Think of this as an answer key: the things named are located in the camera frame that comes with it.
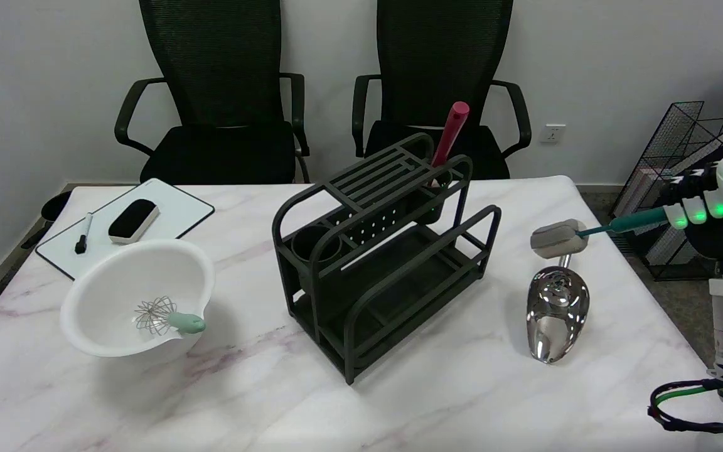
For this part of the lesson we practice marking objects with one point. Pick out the white wall socket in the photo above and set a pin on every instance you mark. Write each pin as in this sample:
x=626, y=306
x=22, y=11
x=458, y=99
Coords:
x=552, y=134

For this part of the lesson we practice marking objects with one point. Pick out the dark green kitchen storage rack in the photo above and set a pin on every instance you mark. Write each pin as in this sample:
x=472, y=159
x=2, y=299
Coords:
x=361, y=251

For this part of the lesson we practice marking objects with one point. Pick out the blue sponge bottle brush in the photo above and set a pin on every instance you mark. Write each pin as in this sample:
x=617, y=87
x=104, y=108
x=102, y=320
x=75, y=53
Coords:
x=556, y=238

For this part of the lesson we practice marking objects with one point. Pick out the white plastic mixing bowl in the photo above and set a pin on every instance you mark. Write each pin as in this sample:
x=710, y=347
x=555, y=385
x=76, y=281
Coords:
x=117, y=295

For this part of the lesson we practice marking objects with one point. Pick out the black mesh office chair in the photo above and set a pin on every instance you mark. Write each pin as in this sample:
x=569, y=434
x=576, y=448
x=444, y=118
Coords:
x=217, y=94
x=443, y=56

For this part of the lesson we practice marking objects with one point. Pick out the black white board eraser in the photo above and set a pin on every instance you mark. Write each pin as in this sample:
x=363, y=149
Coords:
x=132, y=220

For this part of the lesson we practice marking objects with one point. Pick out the shiny metal scoop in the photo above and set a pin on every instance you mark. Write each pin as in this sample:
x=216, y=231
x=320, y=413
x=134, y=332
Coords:
x=556, y=314

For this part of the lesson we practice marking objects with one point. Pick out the white cover book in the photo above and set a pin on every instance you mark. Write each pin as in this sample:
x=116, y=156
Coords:
x=666, y=251

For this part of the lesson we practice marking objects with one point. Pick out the black marker pen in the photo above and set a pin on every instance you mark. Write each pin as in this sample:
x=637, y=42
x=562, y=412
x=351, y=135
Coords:
x=82, y=238

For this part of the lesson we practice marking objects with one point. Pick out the small white whiteboard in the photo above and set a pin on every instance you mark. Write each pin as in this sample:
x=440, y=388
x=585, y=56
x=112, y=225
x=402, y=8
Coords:
x=173, y=210

